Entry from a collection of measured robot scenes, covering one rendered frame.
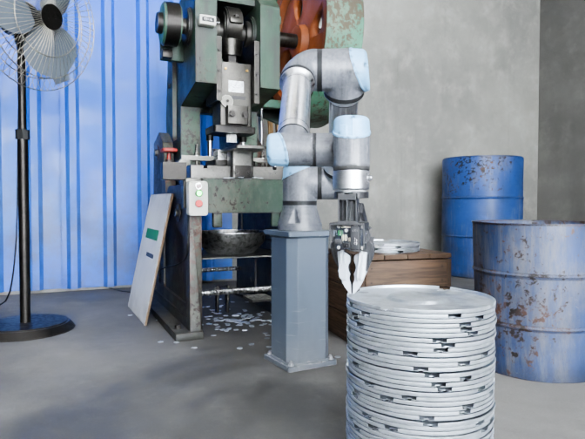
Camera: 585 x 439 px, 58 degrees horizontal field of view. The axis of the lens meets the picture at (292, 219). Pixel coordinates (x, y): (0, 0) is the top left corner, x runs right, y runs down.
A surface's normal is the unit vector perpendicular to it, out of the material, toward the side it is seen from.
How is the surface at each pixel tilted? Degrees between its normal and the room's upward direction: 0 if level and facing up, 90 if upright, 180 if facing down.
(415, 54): 90
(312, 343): 90
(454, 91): 90
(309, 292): 90
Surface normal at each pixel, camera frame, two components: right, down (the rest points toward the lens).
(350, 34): 0.40, 0.21
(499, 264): -0.84, 0.05
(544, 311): -0.31, 0.07
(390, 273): 0.29, 0.03
